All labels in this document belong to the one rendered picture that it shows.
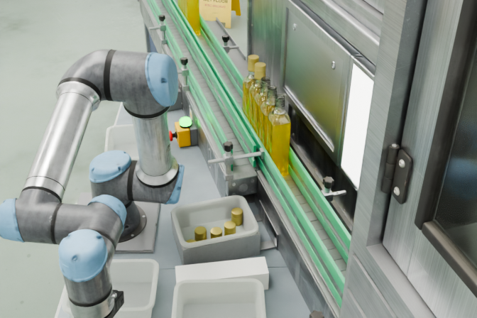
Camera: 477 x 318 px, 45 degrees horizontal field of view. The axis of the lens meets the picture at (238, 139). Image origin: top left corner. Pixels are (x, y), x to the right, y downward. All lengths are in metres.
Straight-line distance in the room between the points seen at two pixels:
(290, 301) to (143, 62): 0.72
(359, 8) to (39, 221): 0.88
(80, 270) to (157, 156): 0.58
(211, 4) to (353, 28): 3.74
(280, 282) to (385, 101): 1.05
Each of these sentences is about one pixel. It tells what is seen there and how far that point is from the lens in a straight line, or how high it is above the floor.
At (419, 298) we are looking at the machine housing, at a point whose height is 1.43.
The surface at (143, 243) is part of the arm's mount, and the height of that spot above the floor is 0.76.
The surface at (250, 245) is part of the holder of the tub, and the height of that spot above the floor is 0.79.
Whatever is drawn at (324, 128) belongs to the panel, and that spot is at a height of 1.04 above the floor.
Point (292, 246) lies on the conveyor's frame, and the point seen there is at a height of 0.85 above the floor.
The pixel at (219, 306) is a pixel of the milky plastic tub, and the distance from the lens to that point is 1.52.
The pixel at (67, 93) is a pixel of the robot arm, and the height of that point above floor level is 1.34.
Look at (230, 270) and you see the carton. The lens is 1.53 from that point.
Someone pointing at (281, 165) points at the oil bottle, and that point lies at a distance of 1.70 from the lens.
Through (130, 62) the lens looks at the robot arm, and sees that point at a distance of 1.27.
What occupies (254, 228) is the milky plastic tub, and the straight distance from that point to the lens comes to 1.60.
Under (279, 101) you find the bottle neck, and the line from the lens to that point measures 1.59.
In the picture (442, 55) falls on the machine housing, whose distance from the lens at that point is 0.54.
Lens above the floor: 1.91
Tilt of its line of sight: 33 degrees down
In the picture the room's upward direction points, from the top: straight up
